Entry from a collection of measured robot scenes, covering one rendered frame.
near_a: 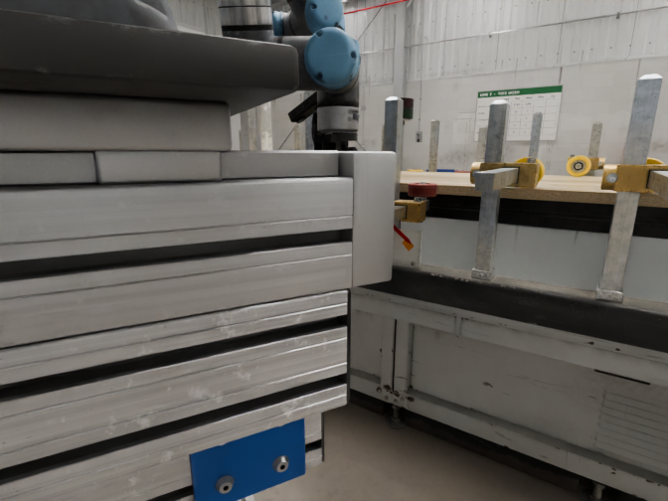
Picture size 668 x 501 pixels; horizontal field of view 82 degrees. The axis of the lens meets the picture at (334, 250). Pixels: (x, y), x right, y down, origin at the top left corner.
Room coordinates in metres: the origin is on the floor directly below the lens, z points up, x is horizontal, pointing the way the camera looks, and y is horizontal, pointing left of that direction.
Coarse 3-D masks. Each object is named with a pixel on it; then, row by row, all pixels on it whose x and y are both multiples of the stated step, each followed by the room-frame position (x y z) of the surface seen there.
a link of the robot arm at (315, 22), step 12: (288, 0) 0.85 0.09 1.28; (300, 0) 0.84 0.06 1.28; (312, 0) 0.81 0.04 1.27; (324, 0) 0.82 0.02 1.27; (336, 0) 0.84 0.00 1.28; (300, 12) 0.85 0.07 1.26; (312, 12) 0.82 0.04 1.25; (324, 12) 0.82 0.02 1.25; (336, 12) 0.84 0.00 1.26; (300, 24) 0.86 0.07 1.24; (312, 24) 0.83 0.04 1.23; (324, 24) 0.83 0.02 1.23; (336, 24) 0.84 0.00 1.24
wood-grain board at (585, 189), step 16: (416, 176) 1.54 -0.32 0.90; (432, 176) 1.54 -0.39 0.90; (448, 176) 1.54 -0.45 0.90; (464, 176) 1.54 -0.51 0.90; (544, 176) 1.54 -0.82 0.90; (560, 176) 1.54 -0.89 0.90; (448, 192) 1.13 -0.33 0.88; (464, 192) 1.11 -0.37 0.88; (480, 192) 1.08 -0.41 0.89; (512, 192) 1.04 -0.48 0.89; (528, 192) 1.02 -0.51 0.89; (544, 192) 1.00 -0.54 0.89; (560, 192) 0.98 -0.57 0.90; (576, 192) 0.96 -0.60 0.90; (592, 192) 0.94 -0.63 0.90; (608, 192) 0.92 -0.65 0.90
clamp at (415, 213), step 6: (396, 204) 0.99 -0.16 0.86; (402, 204) 0.98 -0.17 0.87; (408, 204) 0.97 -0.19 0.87; (414, 204) 0.96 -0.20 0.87; (420, 204) 0.96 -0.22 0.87; (408, 210) 0.97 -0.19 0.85; (414, 210) 0.96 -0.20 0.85; (420, 210) 0.96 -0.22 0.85; (408, 216) 0.97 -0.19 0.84; (414, 216) 0.96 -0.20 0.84; (420, 216) 0.97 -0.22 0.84; (414, 222) 0.96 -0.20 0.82
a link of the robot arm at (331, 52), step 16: (320, 32) 0.59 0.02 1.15; (336, 32) 0.58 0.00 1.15; (304, 48) 0.60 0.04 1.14; (320, 48) 0.58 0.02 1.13; (336, 48) 0.58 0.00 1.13; (352, 48) 0.58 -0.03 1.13; (304, 64) 0.60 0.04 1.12; (320, 64) 0.58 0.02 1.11; (336, 64) 0.58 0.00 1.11; (352, 64) 0.58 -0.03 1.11; (304, 80) 0.61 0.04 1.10; (320, 80) 0.59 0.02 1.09; (336, 80) 0.58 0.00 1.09; (352, 80) 0.62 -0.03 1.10
